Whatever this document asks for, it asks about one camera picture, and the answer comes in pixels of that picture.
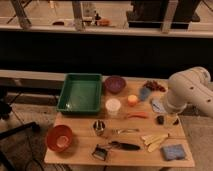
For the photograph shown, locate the green plastic tray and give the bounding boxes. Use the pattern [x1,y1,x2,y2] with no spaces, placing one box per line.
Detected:
[57,73,102,115]

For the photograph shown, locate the small black object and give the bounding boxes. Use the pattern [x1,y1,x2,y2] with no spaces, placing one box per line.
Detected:
[156,115,164,125]

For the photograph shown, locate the red grapes bunch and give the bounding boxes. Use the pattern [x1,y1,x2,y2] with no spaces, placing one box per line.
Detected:
[144,81,166,92]

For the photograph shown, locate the purple bowl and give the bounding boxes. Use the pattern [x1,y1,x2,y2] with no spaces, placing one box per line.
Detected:
[104,76,126,94]

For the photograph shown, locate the metal measuring cup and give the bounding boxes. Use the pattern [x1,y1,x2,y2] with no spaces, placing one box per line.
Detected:
[93,120,105,136]

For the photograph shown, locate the yellow banana bunch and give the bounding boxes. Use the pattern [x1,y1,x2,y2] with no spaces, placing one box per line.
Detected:
[141,134,169,152]

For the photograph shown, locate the white plastic cup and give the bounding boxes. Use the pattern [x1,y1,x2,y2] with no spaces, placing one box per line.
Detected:
[105,98,121,116]

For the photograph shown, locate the black tripod stand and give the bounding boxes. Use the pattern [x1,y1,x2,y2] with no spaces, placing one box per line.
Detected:
[0,87,42,171]

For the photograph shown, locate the silver spoon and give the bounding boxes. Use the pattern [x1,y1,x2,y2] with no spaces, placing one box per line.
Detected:
[112,129,140,135]

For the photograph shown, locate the orange ball fruit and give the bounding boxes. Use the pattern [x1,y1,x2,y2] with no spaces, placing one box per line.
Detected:
[127,95,139,107]

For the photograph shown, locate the orange bowl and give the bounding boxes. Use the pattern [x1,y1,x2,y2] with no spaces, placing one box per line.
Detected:
[45,125,73,152]

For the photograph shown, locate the blue brush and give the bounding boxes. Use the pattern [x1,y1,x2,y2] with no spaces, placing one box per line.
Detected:
[139,87,151,101]

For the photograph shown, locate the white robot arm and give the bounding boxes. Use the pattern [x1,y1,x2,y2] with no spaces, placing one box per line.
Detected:
[162,67,213,118]

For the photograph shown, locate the orange carrot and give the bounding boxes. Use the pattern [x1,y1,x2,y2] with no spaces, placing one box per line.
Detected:
[125,112,148,119]

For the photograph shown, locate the small metal grater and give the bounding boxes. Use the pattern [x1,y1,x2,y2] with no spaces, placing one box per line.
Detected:
[92,145,108,161]

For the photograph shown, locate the blue sponge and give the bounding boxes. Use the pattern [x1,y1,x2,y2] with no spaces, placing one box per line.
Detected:
[161,144,186,161]

